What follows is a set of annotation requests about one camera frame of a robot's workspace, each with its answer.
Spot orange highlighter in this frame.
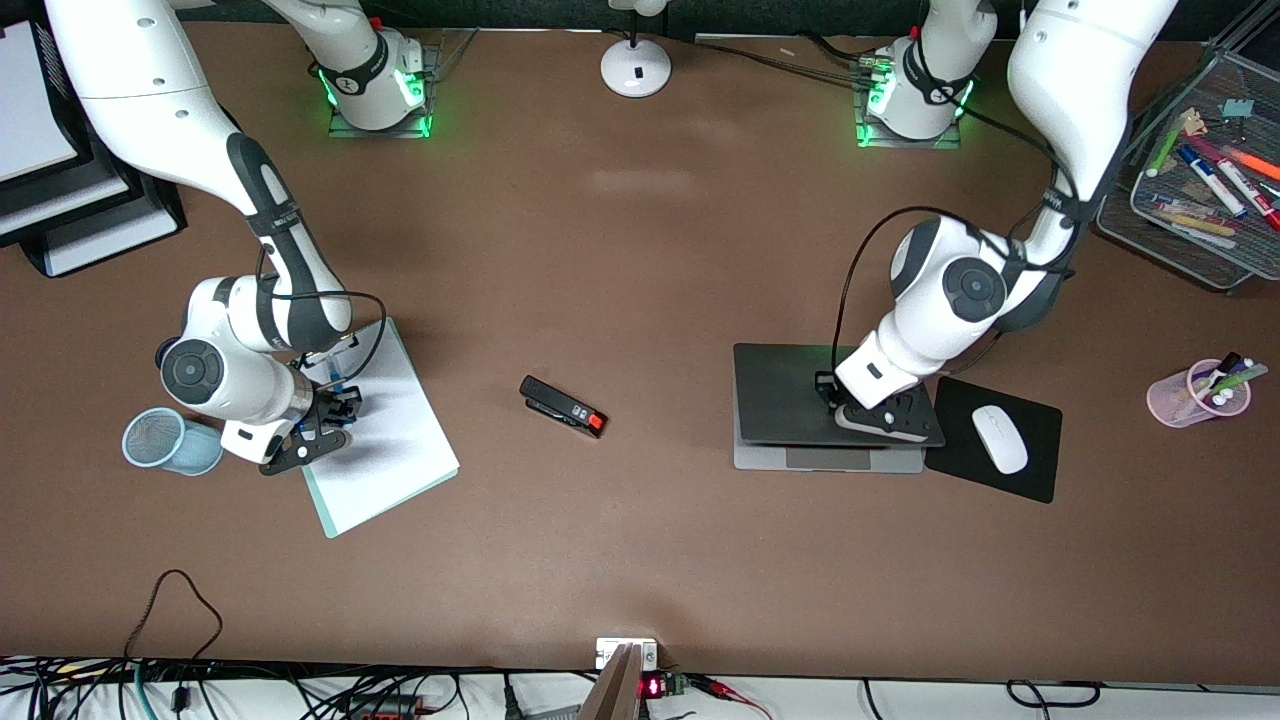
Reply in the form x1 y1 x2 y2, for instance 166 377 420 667
1224 144 1280 183

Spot light blue mesh cup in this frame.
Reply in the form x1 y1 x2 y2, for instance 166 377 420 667
122 407 225 477

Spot braided black looped cable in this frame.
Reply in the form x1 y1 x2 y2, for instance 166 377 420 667
124 569 224 691

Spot green white marker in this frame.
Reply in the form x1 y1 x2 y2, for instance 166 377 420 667
1146 108 1193 180

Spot white paper stack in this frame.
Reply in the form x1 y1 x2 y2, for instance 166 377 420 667
0 20 81 183
45 200 181 277
0 170 133 241

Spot black stapler with red end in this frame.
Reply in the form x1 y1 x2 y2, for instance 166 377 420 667
519 375 608 439

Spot white marker with red cap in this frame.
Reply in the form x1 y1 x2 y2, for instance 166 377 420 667
1214 158 1280 233

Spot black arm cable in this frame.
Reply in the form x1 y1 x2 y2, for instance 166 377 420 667
256 245 387 387
832 95 1093 383

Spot tangled black cable bundle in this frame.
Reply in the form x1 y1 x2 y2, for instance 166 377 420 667
0 655 521 720

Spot red wires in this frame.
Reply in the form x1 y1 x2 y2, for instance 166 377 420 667
690 676 775 720

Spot black cables along table edge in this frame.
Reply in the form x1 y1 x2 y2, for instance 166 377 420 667
693 35 881 83

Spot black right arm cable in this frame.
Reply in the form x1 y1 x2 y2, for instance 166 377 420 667
256 245 387 387

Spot white paper sheet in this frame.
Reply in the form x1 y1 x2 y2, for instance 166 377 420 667
300 320 459 536

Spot black mouse pad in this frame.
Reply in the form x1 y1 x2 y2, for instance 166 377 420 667
924 376 1064 505

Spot pink translucent cup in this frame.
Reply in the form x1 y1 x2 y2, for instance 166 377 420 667
1147 358 1253 429

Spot grey camera post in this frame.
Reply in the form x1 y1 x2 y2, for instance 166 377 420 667
578 644 643 720

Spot mint green clipboard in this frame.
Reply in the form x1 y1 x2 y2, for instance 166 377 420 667
296 316 461 540

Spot pastel pens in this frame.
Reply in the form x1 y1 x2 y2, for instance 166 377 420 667
1148 200 1243 253

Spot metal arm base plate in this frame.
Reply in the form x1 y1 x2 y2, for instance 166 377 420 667
326 40 435 140
854 55 964 151

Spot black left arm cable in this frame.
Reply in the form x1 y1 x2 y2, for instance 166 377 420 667
832 95 1093 383

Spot black cable loop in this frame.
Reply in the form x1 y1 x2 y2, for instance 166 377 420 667
1004 679 1103 720

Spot black stacked paper tray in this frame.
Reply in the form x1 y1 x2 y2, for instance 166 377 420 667
0 20 188 278

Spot small white bracket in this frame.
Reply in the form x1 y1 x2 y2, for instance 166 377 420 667
596 638 660 672

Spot black wire mesh tray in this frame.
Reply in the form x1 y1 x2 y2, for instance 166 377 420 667
1094 44 1280 294

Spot grey laptop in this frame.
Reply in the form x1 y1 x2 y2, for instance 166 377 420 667
733 343 947 475

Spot white computer mouse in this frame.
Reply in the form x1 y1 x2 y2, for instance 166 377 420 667
971 404 1030 476

